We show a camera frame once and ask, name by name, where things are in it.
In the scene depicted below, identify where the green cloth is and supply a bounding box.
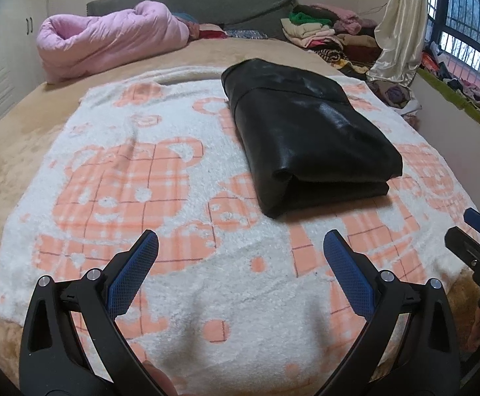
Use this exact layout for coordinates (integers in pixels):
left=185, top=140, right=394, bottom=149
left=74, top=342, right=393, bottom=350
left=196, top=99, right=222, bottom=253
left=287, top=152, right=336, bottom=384
left=417, top=66, right=480, bottom=149

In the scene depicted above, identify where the grey padded headboard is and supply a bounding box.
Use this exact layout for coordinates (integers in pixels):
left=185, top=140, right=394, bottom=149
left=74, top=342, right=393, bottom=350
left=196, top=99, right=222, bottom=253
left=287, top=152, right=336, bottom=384
left=86, top=0, right=298, bottom=40

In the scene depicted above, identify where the person's left hand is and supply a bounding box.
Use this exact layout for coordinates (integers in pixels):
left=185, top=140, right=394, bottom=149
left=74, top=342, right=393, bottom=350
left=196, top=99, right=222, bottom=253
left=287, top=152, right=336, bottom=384
left=141, top=361, right=179, bottom=396

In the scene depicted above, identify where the blue floral cloth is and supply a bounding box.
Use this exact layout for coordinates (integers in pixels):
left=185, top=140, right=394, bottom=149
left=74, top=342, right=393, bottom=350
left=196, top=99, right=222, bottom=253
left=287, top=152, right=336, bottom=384
left=223, top=29, right=269, bottom=40

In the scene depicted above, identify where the white orange printed blanket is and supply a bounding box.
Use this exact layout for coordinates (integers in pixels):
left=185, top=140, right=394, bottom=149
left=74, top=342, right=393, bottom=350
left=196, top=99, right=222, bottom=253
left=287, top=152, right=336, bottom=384
left=0, top=66, right=480, bottom=386

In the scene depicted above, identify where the pink quilt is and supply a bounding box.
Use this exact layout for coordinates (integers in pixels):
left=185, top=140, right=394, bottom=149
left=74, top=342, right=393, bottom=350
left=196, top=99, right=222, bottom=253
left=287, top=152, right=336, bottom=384
left=36, top=1, right=191, bottom=84

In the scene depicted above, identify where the cream satin curtain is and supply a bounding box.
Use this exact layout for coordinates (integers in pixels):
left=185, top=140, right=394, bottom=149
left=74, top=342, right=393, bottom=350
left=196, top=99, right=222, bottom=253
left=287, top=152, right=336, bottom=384
left=366, top=0, right=430, bottom=85

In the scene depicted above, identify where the barred window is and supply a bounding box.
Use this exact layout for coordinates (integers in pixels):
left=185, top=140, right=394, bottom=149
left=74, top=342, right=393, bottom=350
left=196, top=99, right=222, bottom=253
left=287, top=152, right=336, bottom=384
left=426, top=0, right=480, bottom=95

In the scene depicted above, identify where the red white pillow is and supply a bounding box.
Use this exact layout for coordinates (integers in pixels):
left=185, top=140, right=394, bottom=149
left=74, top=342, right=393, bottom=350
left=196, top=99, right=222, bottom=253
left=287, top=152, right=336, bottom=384
left=188, top=22, right=228, bottom=42

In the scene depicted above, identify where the black leather jacket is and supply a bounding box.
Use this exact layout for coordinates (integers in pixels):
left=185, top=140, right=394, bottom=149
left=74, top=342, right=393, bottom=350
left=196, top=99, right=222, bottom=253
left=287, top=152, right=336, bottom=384
left=221, top=58, right=403, bottom=220

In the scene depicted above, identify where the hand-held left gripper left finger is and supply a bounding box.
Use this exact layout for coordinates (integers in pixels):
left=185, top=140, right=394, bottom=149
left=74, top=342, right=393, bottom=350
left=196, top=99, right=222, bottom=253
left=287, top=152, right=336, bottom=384
left=19, top=229, right=160, bottom=396

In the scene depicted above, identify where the floral bag of clothes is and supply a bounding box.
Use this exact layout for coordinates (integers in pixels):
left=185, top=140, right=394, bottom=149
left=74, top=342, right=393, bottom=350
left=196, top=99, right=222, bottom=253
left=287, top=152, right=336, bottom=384
left=378, top=80, right=422, bottom=128

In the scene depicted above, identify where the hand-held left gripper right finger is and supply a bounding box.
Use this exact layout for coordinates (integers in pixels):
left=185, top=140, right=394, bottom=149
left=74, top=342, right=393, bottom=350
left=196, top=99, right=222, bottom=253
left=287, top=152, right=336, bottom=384
left=318, top=229, right=461, bottom=396

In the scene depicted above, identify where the pile of folded clothes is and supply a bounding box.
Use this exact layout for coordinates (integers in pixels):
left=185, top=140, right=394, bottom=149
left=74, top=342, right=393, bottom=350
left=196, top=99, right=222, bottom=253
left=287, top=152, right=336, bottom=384
left=280, top=3, right=383, bottom=69

